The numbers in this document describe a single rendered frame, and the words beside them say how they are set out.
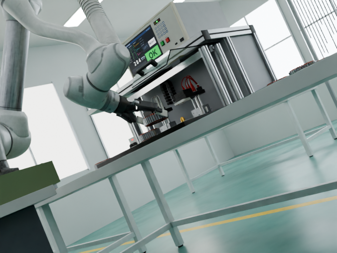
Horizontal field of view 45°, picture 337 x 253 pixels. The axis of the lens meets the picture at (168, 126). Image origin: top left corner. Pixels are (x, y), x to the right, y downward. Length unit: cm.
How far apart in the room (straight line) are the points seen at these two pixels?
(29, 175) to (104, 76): 47
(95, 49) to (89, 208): 563
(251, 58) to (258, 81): 12
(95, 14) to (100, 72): 211
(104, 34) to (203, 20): 143
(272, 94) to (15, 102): 107
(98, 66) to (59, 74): 607
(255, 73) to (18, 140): 113
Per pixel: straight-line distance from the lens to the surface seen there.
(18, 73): 183
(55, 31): 157
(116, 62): 140
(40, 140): 683
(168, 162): 821
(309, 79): 119
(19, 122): 180
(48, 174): 160
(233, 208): 270
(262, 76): 205
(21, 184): 157
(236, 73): 191
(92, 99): 150
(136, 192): 753
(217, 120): 137
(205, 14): 211
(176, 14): 193
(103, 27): 341
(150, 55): 206
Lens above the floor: 68
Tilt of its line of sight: 4 degrees up
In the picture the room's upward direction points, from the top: 23 degrees counter-clockwise
